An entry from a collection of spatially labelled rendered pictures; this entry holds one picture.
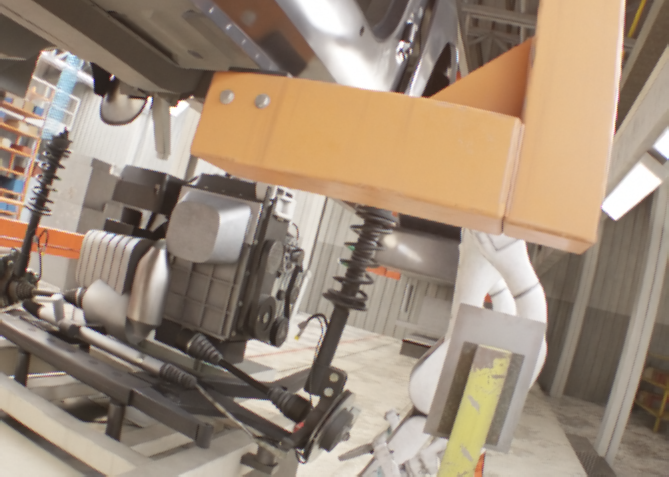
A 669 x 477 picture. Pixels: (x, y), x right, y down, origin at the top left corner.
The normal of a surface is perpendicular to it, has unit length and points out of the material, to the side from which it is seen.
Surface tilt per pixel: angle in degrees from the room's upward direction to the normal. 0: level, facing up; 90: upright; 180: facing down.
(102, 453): 90
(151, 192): 90
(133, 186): 90
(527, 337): 90
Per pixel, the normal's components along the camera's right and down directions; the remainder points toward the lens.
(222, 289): -0.26, -0.13
